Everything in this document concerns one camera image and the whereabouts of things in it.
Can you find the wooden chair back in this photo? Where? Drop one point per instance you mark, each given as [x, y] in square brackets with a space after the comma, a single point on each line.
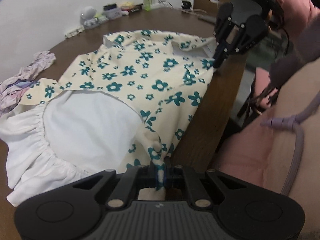
[211, 7]

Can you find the cream green floral dress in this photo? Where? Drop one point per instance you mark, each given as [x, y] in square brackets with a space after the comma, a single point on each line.
[126, 104]

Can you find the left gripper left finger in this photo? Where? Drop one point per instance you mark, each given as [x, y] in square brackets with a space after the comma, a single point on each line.
[129, 184]

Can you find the person pink clothing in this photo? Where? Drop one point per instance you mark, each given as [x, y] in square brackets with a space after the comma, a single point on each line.
[261, 154]

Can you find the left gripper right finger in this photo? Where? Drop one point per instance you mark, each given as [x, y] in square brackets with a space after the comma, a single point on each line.
[183, 184]

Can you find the green liquid bottle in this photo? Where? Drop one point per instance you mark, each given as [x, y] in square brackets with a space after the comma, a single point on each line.
[147, 5]

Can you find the white power strip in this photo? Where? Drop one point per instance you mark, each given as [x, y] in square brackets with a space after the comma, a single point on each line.
[159, 5]

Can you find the white letter block row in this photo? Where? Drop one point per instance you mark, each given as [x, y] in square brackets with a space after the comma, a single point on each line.
[74, 32]

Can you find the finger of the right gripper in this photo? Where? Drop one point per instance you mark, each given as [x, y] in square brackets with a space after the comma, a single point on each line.
[222, 29]
[245, 36]

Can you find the white astronaut figurine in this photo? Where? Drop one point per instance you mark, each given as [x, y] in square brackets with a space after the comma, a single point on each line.
[88, 19]

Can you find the pink purple patterned garment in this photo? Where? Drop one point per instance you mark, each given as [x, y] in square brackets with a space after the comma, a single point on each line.
[13, 88]

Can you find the small black clock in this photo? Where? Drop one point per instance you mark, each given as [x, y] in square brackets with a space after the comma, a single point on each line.
[186, 5]

